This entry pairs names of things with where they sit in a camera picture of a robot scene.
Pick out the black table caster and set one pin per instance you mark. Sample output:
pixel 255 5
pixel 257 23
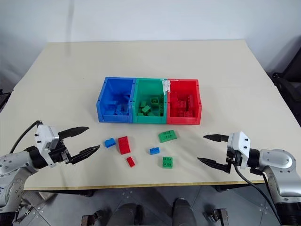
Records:
pixel 216 216
pixel 91 219

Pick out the red plastic bin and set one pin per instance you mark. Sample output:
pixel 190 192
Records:
pixel 181 120

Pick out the small blue sloped brick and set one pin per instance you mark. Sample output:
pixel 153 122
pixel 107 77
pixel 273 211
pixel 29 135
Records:
pixel 109 142

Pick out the large red flat brick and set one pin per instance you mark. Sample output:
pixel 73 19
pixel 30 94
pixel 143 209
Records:
pixel 124 145

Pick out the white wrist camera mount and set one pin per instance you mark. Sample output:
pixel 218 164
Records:
pixel 44 135
pixel 238 141

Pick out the green square four-stud brick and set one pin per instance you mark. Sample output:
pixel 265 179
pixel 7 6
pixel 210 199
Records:
pixel 167 162

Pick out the white torn sticker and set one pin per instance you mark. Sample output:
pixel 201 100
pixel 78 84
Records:
pixel 166 86

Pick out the small blue two-stud brick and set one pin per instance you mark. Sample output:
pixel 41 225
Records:
pixel 154 150

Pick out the blue plastic bin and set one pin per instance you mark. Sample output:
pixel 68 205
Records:
pixel 105 103

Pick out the green curved brick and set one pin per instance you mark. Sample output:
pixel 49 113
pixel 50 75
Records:
pixel 168 136

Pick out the green plastic bin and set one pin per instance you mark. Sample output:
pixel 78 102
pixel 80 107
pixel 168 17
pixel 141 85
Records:
pixel 150 118

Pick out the small red brick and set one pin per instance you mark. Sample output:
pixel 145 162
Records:
pixel 130 162

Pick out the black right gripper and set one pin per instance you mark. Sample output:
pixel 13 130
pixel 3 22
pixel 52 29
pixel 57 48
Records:
pixel 234 157

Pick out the small green brick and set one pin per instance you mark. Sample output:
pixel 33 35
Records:
pixel 146 109
pixel 142 104

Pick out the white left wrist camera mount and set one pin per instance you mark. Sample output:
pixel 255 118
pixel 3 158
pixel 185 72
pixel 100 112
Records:
pixel 44 135

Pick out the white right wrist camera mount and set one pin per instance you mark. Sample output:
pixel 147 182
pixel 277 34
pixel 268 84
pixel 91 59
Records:
pixel 238 141

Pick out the black object beside table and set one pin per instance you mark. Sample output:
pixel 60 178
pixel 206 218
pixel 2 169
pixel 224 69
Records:
pixel 4 100

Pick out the dark rounded shape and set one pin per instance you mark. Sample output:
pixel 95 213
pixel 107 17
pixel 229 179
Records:
pixel 184 212
pixel 128 215

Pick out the green brick with dark hole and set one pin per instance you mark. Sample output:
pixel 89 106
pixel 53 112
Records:
pixel 154 101

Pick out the dark green tall brick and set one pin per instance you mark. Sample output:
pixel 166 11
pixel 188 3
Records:
pixel 162 101

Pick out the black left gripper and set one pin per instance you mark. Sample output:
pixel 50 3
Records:
pixel 60 153

